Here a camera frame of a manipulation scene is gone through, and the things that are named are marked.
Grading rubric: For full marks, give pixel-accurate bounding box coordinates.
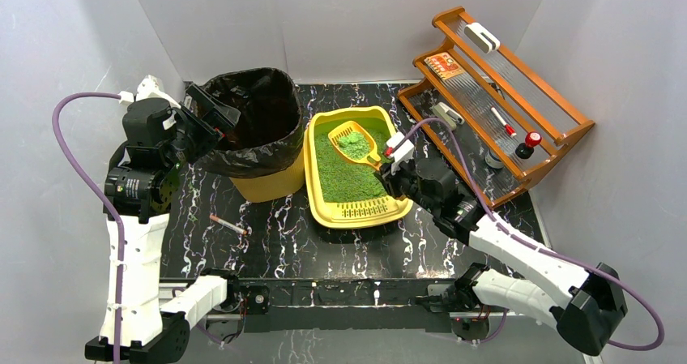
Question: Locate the orange litter scoop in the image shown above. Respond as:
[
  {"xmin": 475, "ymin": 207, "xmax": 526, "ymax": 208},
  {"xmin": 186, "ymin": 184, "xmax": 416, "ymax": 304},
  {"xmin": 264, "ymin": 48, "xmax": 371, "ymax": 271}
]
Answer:
[{"xmin": 327, "ymin": 121, "xmax": 382, "ymax": 170}]

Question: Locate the black trash bag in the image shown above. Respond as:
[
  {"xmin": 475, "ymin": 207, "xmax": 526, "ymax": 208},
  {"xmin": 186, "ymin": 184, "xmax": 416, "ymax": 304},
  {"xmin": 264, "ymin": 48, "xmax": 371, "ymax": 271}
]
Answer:
[{"xmin": 198, "ymin": 67, "xmax": 305, "ymax": 178}]

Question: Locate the yellow litter box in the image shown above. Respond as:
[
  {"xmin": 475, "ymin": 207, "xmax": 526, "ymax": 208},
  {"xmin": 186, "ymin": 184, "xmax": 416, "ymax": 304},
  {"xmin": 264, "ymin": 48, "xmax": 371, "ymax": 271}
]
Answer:
[{"xmin": 303, "ymin": 105, "xmax": 413, "ymax": 229}]

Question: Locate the green litter clump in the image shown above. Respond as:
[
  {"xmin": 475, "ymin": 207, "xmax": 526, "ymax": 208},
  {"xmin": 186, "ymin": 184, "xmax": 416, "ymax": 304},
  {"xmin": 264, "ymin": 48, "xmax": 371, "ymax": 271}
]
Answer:
[{"xmin": 337, "ymin": 131, "xmax": 370, "ymax": 160}]

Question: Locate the yellow trash bin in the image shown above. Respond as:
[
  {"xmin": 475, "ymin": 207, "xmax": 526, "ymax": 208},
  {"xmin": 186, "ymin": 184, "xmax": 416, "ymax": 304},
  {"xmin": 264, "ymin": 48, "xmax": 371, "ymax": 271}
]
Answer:
[{"xmin": 230, "ymin": 150, "xmax": 305, "ymax": 203}]

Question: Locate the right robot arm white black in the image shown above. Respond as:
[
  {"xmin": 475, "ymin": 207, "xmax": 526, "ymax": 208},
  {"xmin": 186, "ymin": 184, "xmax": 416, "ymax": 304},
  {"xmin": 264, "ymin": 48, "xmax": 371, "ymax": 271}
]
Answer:
[{"xmin": 376, "ymin": 160, "xmax": 627, "ymax": 356}]

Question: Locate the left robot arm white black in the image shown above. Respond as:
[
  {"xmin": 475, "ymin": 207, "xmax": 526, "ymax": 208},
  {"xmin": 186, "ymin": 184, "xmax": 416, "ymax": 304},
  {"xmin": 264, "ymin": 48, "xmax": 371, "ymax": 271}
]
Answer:
[{"xmin": 84, "ymin": 83, "xmax": 247, "ymax": 363}]

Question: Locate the green cat litter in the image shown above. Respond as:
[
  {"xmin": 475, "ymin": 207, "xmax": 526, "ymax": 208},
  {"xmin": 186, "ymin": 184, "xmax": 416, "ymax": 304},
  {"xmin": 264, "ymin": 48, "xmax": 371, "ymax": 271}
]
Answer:
[{"xmin": 314, "ymin": 121, "xmax": 390, "ymax": 203}]

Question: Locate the small blue white jar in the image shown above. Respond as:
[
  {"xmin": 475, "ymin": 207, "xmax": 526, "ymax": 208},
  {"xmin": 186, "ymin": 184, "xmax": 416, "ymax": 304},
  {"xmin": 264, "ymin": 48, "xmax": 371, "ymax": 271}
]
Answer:
[{"xmin": 484, "ymin": 150, "xmax": 504, "ymax": 170}]

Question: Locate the grey white stapler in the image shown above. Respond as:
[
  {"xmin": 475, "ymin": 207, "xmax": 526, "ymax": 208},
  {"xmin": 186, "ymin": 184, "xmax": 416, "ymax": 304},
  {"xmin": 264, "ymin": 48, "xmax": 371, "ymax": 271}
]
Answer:
[{"xmin": 431, "ymin": 101, "xmax": 465, "ymax": 131}]

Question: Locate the wooden shelf rack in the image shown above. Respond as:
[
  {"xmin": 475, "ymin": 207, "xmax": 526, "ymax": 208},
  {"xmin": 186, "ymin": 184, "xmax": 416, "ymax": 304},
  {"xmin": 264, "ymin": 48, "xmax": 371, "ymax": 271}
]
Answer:
[{"xmin": 398, "ymin": 6, "xmax": 594, "ymax": 207}]

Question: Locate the red capped marker on shelf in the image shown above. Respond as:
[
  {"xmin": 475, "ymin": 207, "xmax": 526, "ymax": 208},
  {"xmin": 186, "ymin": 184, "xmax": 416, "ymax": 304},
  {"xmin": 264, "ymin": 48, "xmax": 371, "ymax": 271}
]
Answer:
[{"xmin": 490, "ymin": 106, "xmax": 517, "ymax": 138}]

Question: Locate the red black stamp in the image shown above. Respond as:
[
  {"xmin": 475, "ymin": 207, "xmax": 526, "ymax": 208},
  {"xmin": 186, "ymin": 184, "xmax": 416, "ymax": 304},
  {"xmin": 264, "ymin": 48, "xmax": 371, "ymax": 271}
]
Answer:
[{"xmin": 514, "ymin": 131, "xmax": 542, "ymax": 160}]

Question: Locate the orange card packet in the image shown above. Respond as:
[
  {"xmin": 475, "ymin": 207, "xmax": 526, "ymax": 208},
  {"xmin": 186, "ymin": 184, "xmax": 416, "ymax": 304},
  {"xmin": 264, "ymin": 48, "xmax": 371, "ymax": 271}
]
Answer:
[{"xmin": 424, "ymin": 52, "xmax": 465, "ymax": 80}]

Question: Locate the white marker pen on table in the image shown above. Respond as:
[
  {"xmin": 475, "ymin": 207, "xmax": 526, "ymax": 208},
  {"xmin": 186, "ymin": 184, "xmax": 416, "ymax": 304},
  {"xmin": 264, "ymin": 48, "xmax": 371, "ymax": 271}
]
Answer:
[{"xmin": 209, "ymin": 215, "xmax": 248, "ymax": 235}]

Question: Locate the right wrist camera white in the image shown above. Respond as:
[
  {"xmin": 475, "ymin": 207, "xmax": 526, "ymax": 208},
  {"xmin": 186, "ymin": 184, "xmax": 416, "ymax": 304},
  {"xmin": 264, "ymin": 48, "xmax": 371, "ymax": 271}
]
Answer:
[{"xmin": 383, "ymin": 131, "xmax": 415, "ymax": 175}]

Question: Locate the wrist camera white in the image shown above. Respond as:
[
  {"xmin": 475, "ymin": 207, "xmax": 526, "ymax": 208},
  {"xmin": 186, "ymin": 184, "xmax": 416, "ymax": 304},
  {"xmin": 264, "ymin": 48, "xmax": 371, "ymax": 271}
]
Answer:
[
  {"xmin": 118, "ymin": 75, "xmax": 181, "ymax": 109},
  {"xmin": 383, "ymin": 131, "xmax": 415, "ymax": 175}
]

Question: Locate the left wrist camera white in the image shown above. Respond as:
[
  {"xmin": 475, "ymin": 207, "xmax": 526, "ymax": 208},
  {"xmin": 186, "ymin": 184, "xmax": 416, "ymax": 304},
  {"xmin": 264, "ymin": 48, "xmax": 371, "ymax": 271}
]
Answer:
[{"xmin": 118, "ymin": 75, "xmax": 181, "ymax": 109}]

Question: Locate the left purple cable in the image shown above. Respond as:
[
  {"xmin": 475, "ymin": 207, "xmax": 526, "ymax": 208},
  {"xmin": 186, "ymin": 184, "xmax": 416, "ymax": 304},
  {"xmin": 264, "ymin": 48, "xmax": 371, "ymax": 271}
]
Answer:
[{"xmin": 51, "ymin": 92, "xmax": 135, "ymax": 364}]

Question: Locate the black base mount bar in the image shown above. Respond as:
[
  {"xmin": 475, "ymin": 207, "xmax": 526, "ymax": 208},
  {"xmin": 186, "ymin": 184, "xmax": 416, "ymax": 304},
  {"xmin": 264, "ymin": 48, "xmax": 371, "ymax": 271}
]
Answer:
[{"xmin": 193, "ymin": 278, "xmax": 511, "ymax": 346}]

